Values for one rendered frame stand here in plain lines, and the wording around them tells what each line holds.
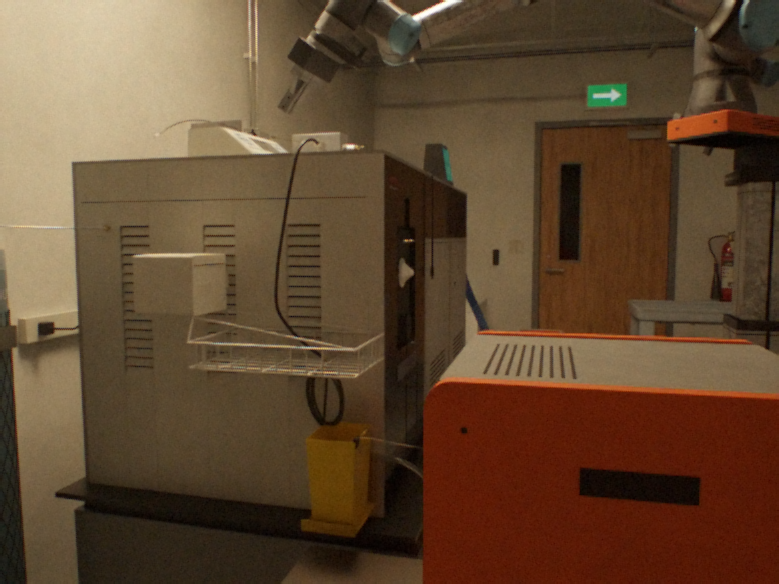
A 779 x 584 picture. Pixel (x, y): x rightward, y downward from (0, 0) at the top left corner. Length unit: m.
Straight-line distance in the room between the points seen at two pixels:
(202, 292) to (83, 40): 1.32
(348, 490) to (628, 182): 4.31
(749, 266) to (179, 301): 1.29
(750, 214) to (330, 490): 1.17
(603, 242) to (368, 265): 4.07
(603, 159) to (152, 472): 4.32
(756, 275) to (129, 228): 1.44
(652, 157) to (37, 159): 4.24
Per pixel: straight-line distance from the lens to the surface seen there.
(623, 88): 5.21
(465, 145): 5.21
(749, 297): 1.72
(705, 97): 1.60
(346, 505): 1.15
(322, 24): 1.41
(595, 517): 0.68
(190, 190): 1.33
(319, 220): 1.20
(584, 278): 5.15
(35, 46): 2.16
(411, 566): 1.18
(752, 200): 1.72
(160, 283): 1.17
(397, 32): 1.38
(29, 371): 2.07
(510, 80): 5.27
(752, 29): 1.49
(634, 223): 5.17
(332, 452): 1.12
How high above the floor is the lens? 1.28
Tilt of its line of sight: 5 degrees down
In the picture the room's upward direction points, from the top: straight up
